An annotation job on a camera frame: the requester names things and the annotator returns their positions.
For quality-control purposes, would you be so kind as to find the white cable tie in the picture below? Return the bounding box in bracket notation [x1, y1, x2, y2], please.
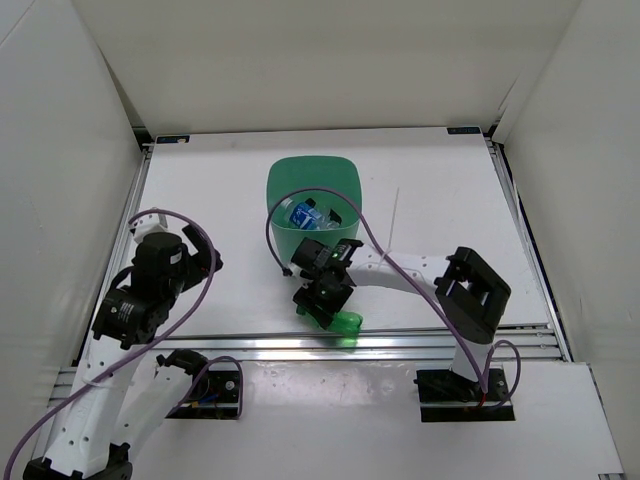
[377, 186, 400, 270]

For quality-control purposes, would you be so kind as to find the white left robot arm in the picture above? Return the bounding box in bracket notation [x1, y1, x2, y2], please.
[23, 223, 223, 479]

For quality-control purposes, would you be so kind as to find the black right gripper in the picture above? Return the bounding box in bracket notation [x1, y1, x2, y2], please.
[293, 271, 354, 330]

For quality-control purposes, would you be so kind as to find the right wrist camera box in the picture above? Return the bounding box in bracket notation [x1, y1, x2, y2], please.
[283, 237, 337, 282]

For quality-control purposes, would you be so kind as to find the green plastic soda bottle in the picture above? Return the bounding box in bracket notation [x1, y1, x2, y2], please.
[300, 311, 364, 337]

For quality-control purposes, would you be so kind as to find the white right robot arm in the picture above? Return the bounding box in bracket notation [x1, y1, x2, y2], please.
[288, 238, 511, 400]

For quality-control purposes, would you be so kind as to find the clear unlabelled plastic bottle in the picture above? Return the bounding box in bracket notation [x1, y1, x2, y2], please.
[316, 204, 342, 230]

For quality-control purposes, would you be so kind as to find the aluminium frame rail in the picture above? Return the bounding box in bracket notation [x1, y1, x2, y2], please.
[54, 324, 566, 361]

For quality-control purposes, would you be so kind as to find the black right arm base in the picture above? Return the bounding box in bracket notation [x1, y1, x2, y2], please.
[414, 368, 515, 423]

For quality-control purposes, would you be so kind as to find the green plastic bin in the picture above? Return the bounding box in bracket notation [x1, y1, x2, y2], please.
[265, 155, 362, 269]

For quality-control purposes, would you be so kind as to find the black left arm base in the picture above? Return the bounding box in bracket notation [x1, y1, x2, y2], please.
[156, 349, 244, 420]

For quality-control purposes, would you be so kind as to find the blue label bottle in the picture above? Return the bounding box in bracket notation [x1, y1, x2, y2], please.
[280, 198, 324, 231]

